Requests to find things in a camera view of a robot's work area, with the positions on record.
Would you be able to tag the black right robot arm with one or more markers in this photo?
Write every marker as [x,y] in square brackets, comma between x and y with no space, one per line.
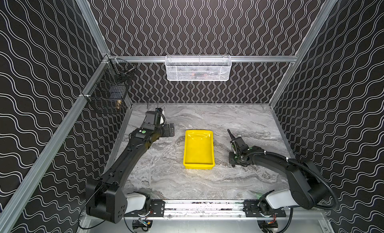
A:
[307,187]

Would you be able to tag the aluminium back left corner post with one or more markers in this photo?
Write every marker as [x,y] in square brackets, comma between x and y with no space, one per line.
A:
[93,26]

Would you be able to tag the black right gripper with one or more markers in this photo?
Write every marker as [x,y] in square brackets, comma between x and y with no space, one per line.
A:
[230,160]

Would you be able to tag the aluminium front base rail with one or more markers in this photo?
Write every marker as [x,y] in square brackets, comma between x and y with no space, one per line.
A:
[210,209]

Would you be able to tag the aluminium corner post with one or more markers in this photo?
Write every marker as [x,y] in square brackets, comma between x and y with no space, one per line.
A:
[93,26]
[317,24]

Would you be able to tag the aluminium back right corner post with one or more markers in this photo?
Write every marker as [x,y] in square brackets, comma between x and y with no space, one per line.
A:
[317,24]

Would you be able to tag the white wire mesh basket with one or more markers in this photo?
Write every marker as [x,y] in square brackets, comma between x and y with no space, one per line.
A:
[200,70]

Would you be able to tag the black wire mesh basket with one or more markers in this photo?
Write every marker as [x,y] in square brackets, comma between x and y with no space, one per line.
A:
[109,95]

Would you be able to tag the aluminium horizontal rail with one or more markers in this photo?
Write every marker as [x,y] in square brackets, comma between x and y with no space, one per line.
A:
[212,58]
[20,198]

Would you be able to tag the yellow plastic bin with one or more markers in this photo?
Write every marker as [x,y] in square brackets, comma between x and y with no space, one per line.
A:
[199,150]

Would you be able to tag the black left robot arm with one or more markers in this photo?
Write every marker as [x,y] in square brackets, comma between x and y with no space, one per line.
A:
[105,197]

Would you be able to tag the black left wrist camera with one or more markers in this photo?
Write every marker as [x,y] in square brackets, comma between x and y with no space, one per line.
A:
[154,119]

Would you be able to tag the aluminium left horizontal rail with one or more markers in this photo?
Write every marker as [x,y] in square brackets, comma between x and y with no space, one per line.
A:
[20,198]

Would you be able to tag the aluminium back horizontal rail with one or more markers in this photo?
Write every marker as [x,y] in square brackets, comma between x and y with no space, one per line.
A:
[212,58]

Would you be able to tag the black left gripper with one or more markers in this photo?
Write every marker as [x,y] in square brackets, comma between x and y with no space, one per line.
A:
[169,130]

